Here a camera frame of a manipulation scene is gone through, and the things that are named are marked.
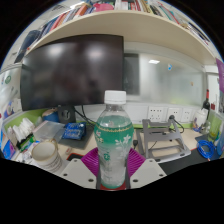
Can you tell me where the blue and white tissue box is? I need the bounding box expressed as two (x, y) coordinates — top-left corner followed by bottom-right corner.
(0, 128), (18, 161)

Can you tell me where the blue round tin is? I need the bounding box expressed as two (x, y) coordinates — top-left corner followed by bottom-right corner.
(41, 108), (60, 124)

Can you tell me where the blue printed small box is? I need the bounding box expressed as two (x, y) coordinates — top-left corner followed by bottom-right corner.
(61, 122), (88, 141)

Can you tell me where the green-labelled clear drink bottle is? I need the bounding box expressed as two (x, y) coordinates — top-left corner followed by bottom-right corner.
(93, 89), (135, 190)

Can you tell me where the black computer monitor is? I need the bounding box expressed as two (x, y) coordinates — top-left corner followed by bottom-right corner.
(19, 33), (125, 124)

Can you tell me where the white wall socket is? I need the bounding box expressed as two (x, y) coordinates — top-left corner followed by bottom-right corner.
(166, 107), (183, 123)
(181, 108), (194, 123)
(147, 105), (166, 123)

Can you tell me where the black desk mat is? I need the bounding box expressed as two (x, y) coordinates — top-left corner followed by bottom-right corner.
(159, 151), (214, 176)

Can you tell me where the dark wine bottle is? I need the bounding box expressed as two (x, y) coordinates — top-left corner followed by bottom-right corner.
(201, 89), (212, 113)

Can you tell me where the grey metal laptop stand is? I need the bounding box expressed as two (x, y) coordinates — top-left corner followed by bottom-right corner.
(141, 118), (192, 164)

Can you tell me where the dark blue storage box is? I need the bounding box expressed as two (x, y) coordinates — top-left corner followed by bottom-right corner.
(14, 29), (43, 64)

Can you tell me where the white tissue stack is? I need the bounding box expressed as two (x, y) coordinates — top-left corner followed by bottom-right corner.
(11, 117), (36, 143)

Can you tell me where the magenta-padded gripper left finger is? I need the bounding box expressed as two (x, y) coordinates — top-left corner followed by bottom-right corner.
(60, 147), (102, 190)

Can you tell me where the coiled blue cable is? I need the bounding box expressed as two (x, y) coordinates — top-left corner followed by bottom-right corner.
(196, 139), (216, 159)

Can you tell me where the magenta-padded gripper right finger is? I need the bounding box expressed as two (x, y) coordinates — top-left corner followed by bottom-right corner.
(125, 148), (168, 190)

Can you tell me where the black cable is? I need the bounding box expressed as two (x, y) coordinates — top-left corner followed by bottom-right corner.
(73, 106), (98, 127)

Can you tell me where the purple hanging banner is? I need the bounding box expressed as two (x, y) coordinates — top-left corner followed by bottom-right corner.
(215, 58), (224, 94)

